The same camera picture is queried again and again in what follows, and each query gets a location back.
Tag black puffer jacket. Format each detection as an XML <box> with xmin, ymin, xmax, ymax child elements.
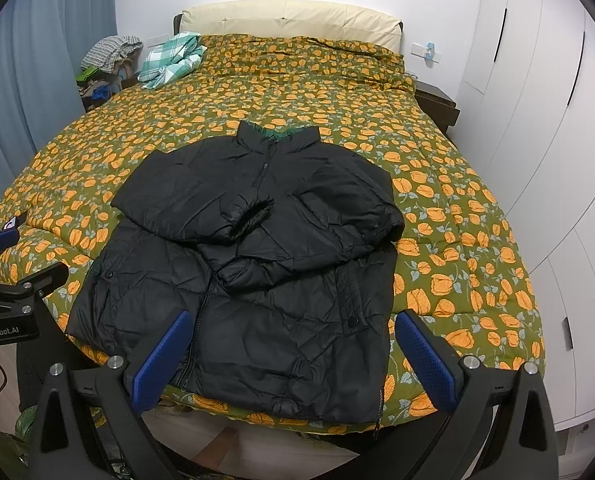
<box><xmin>66</xmin><ymin>122</ymin><xmax>404</xmax><ymax>425</ymax></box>

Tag green orange floral duvet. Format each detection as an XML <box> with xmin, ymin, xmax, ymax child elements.
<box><xmin>0</xmin><ymin>35</ymin><xmax>546</xmax><ymax>434</ymax></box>

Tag blue grey curtain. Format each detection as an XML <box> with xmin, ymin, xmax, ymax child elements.
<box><xmin>0</xmin><ymin>0</ymin><xmax>116</xmax><ymax>198</ymax></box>

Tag cluttered side chair items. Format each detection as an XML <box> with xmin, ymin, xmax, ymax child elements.
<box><xmin>75</xmin><ymin>58</ymin><xmax>137</xmax><ymax>112</ymax></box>

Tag grey striped garment pile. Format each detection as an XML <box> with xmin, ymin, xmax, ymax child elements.
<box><xmin>81</xmin><ymin>35</ymin><xmax>142</xmax><ymax>74</ymax></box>

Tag green white checked cloth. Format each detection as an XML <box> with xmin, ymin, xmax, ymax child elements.
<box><xmin>137</xmin><ymin>32</ymin><xmax>208</xmax><ymax>90</ymax></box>

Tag dark wooden nightstand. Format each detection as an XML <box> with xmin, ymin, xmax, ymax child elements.
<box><xmin>415</xmin><ymin>80</ymin><xmax>460</xmax><ymax>134</ymax></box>

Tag white wardrobe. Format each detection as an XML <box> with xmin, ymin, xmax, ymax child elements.
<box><xmin>446</xmin><ymin>0</ymin><xmax>595</xmax><ymax>430</ymax></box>

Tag cream padded headboard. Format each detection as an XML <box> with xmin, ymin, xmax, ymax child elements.
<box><xmin>173</xmin><ymin>0</ymin><xmax>404</xmax><ymax>53</ymax></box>

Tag white wall socket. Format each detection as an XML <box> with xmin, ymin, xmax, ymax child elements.
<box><xmin>411</xmin><ymin>41</ymin><xmax>442</xmax><ymax>66</ymax></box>

